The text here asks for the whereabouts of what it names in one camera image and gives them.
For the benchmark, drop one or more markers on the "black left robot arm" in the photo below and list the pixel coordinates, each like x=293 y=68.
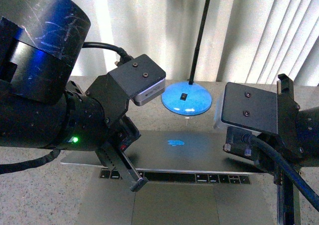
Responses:
x=40 y=107

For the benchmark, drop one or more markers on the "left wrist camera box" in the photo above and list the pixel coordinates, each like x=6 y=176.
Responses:
x=141 y=79

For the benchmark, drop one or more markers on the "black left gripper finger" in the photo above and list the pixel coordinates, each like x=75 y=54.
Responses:
x=113 y=158

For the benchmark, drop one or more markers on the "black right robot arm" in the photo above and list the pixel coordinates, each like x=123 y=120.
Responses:
x=307 y=128

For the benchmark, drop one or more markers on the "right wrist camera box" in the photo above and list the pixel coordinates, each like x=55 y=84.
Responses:
x=247 y=107

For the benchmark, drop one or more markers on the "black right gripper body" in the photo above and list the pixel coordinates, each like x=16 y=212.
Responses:
x=265 y=149

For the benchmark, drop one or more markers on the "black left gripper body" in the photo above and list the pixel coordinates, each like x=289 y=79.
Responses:
x=114 y=94

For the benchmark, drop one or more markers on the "silver laptop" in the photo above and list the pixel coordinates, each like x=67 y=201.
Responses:
x=191 y=181

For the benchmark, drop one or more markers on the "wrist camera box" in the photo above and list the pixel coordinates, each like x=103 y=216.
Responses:
x=141 y=79
x=247 y=107

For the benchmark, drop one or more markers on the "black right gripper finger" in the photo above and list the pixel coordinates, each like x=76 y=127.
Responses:
x=288 y=202

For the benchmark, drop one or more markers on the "blue desk lamp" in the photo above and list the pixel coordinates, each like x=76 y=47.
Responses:
x=188 y=98

